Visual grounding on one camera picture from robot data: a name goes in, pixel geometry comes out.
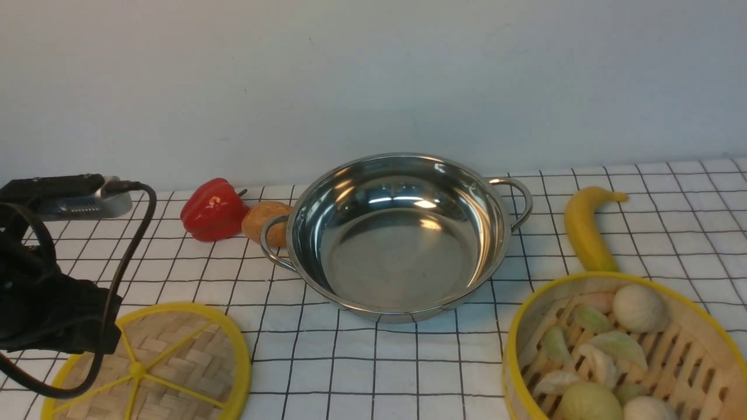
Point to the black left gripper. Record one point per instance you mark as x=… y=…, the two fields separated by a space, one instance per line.
x=43 y=308

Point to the yellow woven bamboo steamer lid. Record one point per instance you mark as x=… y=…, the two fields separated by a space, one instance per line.
x=174 y=361

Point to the yellow bamboo steamer basket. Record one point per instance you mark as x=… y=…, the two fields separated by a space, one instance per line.
x=695 y=371

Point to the stainless steel pot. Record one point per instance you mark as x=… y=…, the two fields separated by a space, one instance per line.
x=398 y=237

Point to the red bell pepper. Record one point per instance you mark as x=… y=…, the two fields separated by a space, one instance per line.
x=214 y=212

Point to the pale green dumpling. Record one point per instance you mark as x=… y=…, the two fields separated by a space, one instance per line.
x=553 y=342

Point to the yellow banana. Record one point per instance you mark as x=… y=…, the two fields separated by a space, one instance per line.
x=582 y=230

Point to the green round bun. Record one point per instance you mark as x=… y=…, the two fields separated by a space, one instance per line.
x=586 y=400

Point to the green white dumpling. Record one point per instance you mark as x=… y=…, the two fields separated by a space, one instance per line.
x=621 y=346

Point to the white round bun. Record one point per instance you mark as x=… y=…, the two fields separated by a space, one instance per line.
x=640 y=309

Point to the white checkered tablecloth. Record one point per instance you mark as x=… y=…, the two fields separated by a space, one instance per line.
x=682 y=227

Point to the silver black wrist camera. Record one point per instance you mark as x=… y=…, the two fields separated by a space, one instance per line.
x=68 y=198

